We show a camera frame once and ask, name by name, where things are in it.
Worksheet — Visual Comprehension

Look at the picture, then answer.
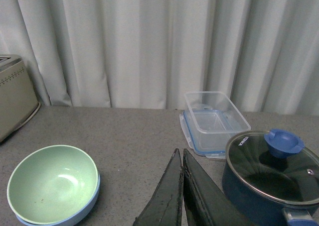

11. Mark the green bowl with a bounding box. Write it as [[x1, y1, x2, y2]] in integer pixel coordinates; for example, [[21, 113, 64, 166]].
[[7, 145, 100, 226]]

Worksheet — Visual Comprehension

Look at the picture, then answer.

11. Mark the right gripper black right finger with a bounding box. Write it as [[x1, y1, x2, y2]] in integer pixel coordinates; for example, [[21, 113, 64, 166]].
[[183, 149, 253, 226]]

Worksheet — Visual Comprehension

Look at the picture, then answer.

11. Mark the clear plastic food container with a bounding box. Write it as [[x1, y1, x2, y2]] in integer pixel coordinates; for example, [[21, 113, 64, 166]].
[[179, 91, 251, 158]]

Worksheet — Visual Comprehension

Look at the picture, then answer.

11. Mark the blue-rimmed container lid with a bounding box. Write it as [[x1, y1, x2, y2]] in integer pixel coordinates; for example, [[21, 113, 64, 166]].
[[179, 110, 231, 159]]

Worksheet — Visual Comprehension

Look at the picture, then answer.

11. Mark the blue bowl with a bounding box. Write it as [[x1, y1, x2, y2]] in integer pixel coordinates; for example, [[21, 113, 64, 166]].
[[15, 171, 101, 226]]

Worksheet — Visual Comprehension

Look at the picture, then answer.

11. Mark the dark blue cooking pot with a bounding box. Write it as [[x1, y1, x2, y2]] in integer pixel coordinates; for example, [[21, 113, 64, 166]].
[[222, 166, 319, 226]]

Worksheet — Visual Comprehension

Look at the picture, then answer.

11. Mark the cream two-slot toaster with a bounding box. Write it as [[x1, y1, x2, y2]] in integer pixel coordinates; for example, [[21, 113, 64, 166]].
[[0, 55, 40, 141]]

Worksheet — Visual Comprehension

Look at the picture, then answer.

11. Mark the glass pot lid blue knob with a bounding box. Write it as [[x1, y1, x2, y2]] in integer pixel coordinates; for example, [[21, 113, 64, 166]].
[[226, 129, 319, 206]]

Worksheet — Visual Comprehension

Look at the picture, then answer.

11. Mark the white curtain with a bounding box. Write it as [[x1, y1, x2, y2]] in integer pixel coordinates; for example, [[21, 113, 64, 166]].
[[0, 0, 319, 115]]

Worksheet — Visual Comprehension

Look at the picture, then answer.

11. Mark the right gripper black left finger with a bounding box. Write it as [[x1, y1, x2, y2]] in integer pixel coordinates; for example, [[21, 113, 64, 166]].
[[133, 149, 184, 226]]

